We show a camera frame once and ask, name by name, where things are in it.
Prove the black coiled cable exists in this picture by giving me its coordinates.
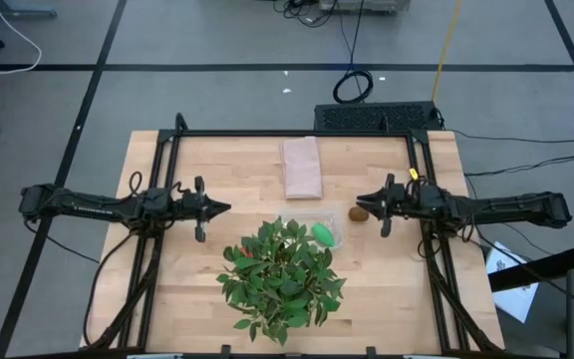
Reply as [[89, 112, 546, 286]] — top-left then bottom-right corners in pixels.
[[332, 0, 374, 105]]

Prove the white paper sheet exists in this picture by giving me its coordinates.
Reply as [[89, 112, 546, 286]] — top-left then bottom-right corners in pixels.
[[485, 241, 540, 324]]

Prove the green ribbed toy vegetable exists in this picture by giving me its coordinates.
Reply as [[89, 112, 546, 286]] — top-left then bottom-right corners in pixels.
[[311, 222, 337, 249]]

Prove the grey equipment box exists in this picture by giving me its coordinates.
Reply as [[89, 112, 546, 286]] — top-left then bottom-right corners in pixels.
[[319, 0, 412, 14]]

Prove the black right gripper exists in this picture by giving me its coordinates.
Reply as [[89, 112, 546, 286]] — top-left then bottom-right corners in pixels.
[[356, 173, 411, 238]]

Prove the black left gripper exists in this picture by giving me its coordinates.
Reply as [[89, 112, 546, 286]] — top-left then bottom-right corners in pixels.
[[181, 175, 232, 244]]

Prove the brown toy kiwi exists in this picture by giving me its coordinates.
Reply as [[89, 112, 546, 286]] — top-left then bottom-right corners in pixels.
[[348, 205, 371, 224]]

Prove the yellow cable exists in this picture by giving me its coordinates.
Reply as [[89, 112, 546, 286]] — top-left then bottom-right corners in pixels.
[[430, 0, 463, 104]]

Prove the thin black floor cable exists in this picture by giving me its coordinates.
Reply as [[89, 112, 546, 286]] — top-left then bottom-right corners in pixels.
[[464, 154, 574, 178], [448, 128, 574, 146]]

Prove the white cable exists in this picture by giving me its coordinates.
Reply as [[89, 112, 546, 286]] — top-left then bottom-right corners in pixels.
[[0, 0, 43, 76]]

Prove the black metal table frame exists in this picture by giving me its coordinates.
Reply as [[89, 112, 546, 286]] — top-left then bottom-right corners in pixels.
[[85, 113, 505, 356]]

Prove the folded beige cloth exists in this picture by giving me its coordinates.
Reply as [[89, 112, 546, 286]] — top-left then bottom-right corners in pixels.
[[280, 136, 324, 200]]

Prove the clear plastic tupperware container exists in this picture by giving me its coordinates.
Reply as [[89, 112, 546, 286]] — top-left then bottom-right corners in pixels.
[[279, 208, 344, 250]]

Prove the green plant in black pot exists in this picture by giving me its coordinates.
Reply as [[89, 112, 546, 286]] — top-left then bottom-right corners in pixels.
[[215, 214, 347, 347]]

